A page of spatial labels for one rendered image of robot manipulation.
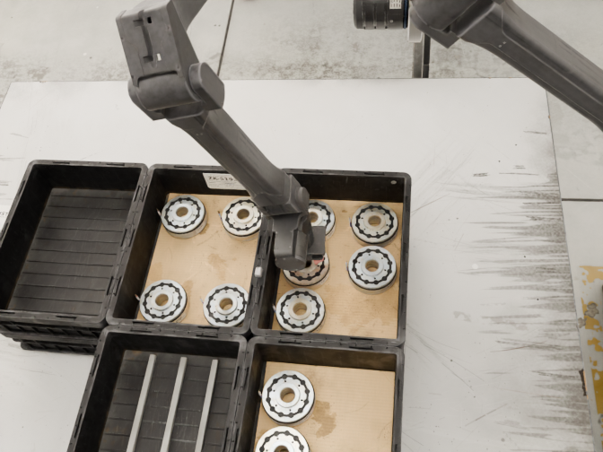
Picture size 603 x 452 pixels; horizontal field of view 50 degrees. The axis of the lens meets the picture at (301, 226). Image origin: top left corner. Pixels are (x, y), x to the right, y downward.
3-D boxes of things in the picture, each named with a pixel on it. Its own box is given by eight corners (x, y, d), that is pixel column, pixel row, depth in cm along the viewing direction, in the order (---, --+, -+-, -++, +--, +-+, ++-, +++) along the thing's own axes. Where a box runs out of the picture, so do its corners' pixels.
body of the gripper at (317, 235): (325, 257, 130) (322, 239, 124) (275, 258, 132) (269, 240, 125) (326, 230, 134) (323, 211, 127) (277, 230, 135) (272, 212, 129)
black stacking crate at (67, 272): (52, 187, 164) (31, 160, 155) (163, 192, 160) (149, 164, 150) (-3, 334, 145) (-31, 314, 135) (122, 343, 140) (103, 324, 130)
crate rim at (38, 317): (34, 164, 156) (30, 158, 154) (152, 169, 152) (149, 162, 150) (-27, 317, 136) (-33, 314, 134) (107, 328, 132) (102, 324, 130)
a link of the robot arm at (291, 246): (302, 182, 116) (258, 187, 119) (296, 238, 110) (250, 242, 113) (323, 216, 126) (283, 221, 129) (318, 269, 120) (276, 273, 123)
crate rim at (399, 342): (278, 173, 147) (276, 167, 145) (411, 178, 143) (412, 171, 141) (250, 339, 127) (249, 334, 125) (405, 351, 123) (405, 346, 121)
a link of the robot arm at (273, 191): (202, 49, 83) (130, 65, 86) (197, 87, 81) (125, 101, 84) (314, 187, 120) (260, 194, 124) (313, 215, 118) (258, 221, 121)
